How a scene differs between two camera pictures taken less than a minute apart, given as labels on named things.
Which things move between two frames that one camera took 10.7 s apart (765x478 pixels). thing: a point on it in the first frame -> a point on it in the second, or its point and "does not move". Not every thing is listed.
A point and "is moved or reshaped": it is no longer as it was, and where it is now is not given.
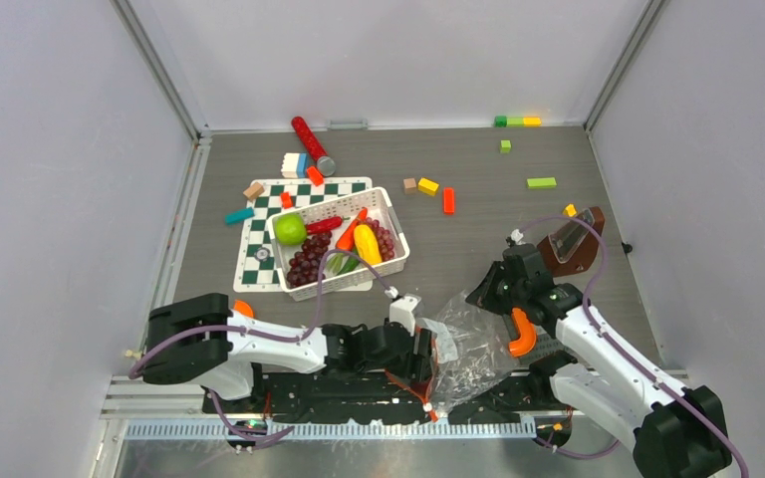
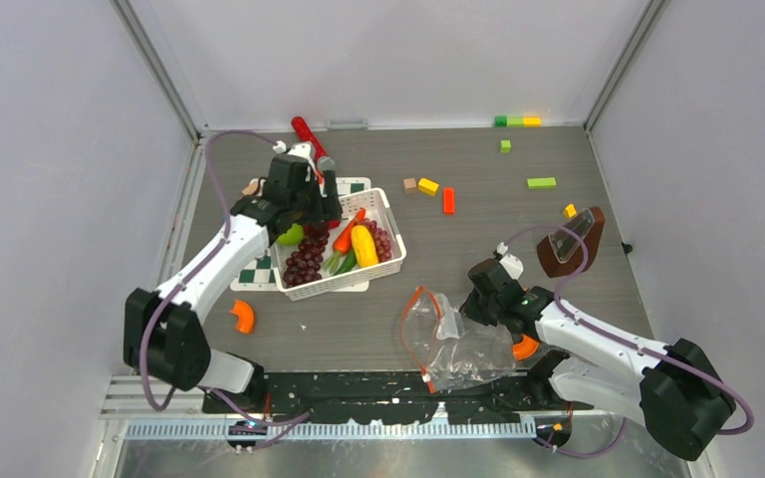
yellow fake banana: [368, 245] does not move
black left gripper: [416, 365] -> [326, 208]
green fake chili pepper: [351, 263] does not move
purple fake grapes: [304, 268] does not move
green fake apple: [290, 229] does not move
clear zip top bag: [473, 351] is moved or reshaped
